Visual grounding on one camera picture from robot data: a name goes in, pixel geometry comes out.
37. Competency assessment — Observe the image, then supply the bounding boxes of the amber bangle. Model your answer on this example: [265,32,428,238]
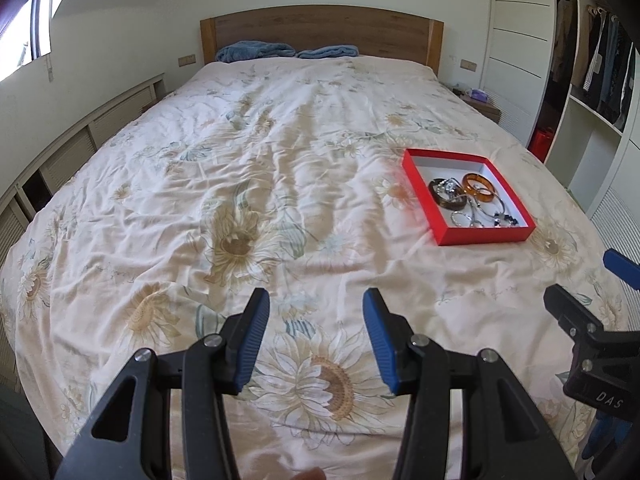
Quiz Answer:
[462,172,497,204]

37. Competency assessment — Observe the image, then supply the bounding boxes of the dark olive bangle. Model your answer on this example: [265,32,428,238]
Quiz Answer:
[427,178,468,211]

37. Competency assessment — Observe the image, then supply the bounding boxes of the red shallow box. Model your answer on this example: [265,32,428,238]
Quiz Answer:
[402,148,536,246]

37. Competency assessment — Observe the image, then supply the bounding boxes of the silver watch band piece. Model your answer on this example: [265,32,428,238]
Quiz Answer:
[434,179,459,200]

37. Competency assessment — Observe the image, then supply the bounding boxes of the thin silver bangle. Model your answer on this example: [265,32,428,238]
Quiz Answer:
[468,194,508,224]

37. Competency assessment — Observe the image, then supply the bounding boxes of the gloved right hand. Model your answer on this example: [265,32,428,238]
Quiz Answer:
[576,412,631,479]

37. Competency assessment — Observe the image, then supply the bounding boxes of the red bag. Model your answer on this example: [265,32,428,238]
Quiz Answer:
[528,127,555,162]

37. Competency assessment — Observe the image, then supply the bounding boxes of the floral cream bed duvet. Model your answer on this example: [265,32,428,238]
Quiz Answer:
[1,56,628,479]

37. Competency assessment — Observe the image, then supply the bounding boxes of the white wardrobe cabinet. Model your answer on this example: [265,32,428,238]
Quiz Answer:
[480,0,639,247]

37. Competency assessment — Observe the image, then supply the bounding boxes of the wooden nightstand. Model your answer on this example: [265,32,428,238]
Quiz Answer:
[460,94,501,124]

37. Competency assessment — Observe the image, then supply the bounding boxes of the hanging clothes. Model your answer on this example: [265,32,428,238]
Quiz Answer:
[550,0,636,130]

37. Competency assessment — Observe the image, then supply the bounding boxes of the purple tissue box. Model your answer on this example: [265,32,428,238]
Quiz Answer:
[469,88,489,103]

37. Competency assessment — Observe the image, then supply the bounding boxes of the white radiator cover cabinet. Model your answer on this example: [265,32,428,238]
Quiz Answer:
[1,74,166,257]

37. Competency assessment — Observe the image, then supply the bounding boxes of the blue pillow left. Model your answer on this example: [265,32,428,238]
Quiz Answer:
[215,40,296,63]

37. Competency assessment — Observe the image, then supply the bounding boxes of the blue pillow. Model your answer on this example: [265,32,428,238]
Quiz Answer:
[215,40,296,63]
[295,44,359,60]

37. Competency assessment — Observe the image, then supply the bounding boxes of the blue pillow right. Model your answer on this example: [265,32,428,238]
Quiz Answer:
[295,44,359,60]

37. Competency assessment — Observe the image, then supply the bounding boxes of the wooden headboard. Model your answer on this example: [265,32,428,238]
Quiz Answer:
[200,4,445,73]

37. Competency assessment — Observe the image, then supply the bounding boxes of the window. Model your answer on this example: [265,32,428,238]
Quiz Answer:
[1,0,62,80]

